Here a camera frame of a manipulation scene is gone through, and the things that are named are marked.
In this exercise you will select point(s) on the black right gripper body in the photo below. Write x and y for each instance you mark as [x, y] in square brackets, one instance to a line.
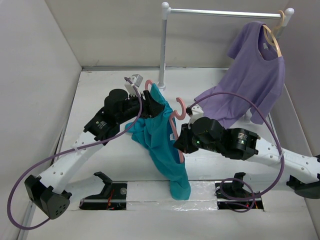
[196, 142]

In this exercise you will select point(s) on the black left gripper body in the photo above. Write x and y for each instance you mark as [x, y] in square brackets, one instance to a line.
[133, 110]

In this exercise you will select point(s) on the teal t shirt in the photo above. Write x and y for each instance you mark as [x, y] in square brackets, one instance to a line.
[154, 134]

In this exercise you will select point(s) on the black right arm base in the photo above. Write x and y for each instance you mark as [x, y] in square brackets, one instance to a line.
[235, 189]

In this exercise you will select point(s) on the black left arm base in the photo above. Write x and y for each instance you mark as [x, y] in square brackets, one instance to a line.
[111, 197]

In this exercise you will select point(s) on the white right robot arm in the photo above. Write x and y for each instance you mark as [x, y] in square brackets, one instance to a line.
[298, 172]

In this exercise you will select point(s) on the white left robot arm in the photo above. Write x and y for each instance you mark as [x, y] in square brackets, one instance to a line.
[48, 190]

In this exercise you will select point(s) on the purple t shirt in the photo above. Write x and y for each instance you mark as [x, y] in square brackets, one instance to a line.
[254, 81]

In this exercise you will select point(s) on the beige wooden hanger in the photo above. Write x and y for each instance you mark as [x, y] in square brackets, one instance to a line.
[270, 34]

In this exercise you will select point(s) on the white metal clothes rack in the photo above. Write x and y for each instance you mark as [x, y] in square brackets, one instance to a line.
[197, 33]

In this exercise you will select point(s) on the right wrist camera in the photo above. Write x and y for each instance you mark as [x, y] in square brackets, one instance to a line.
[194, 113]

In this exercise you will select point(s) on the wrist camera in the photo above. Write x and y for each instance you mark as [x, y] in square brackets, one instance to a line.
[194, 113]
[135, 79]

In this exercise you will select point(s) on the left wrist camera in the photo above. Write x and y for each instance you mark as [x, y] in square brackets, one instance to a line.
[135, 79]

